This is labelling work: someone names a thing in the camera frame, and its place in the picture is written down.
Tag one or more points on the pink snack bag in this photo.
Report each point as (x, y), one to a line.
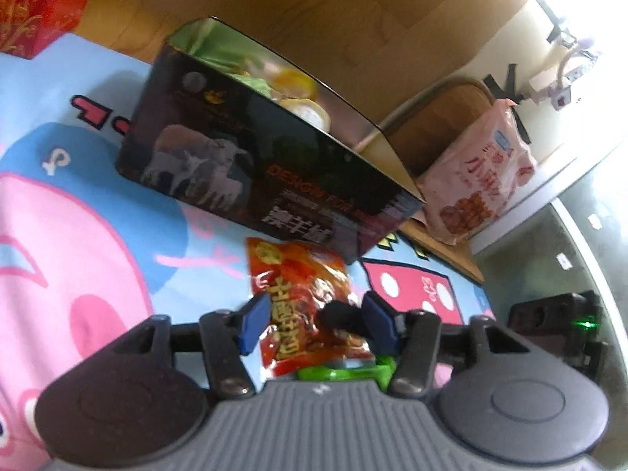
(471, 176)

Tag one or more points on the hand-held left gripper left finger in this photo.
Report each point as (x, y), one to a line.
(255, 324)

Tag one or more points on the pale round snack packet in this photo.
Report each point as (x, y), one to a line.
(311, 113)

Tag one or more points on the wooden chair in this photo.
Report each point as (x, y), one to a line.
(417, 132)

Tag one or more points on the green snack packet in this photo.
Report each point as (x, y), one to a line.
(343, 372)

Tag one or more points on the black tape cross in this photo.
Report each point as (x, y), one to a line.
(554, 19)
(508, 93)

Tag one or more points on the yellow snack packet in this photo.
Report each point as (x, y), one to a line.
(294, 83)

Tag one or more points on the white power adapter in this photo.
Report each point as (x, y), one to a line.
(552, 88)

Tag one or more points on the dark sheep print box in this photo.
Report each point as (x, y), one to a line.
(221, 157)

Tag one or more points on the red snack packet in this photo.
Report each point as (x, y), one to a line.
(294, 279)

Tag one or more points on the light green packet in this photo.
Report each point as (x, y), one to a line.
(211, 44)

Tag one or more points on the printed cartoon blanket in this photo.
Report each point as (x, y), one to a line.
(49, 206)

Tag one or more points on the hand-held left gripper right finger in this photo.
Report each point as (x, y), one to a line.
(380, 321)

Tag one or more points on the red patterned box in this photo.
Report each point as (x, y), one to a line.
(39, 5)

